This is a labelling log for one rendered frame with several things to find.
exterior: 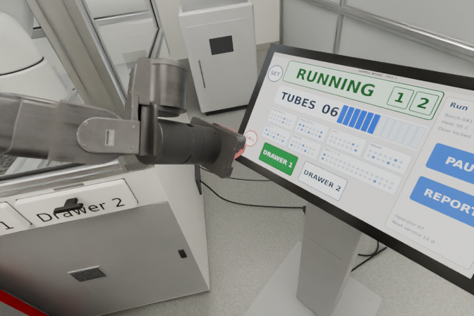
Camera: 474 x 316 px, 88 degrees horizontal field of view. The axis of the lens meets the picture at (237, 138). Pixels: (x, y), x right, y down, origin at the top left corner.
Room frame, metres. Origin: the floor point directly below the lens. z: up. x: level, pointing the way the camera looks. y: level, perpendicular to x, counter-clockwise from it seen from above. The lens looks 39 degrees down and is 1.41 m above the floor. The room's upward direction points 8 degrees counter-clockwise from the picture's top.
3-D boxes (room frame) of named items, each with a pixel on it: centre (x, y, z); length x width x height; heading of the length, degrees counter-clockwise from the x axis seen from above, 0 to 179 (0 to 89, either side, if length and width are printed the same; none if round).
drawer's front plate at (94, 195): (0.47, 0.47, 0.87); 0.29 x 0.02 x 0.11; 95
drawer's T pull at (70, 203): (0.44, 0.47, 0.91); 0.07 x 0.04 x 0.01; 95
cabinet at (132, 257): (0.93, 0.78, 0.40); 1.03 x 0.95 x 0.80; 95
